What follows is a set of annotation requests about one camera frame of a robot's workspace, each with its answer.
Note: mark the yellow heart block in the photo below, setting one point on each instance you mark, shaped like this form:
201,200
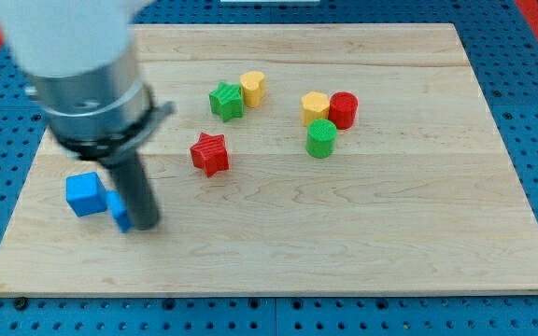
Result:
253,88

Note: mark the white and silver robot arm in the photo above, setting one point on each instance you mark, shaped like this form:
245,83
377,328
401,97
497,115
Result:
79,58

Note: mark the blue cube block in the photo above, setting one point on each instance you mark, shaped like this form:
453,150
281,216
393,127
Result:
85,194

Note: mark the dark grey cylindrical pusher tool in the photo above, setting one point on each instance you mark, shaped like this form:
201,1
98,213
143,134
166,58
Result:
128,175

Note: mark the red star block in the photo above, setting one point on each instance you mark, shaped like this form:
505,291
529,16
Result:
210,154

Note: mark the green cylinder block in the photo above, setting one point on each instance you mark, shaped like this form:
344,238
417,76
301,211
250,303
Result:
320,138

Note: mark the light wooden board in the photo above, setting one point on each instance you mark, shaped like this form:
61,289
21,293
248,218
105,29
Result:
419,198

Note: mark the yellow hexagon block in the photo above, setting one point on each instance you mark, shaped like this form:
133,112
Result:
314,105

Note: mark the green star block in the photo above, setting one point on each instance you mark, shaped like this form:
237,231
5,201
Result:
226,101

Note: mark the red cylinder block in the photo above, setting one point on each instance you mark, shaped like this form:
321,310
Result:
343,109

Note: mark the blue triangle block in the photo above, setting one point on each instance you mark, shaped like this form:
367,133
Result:
118,211

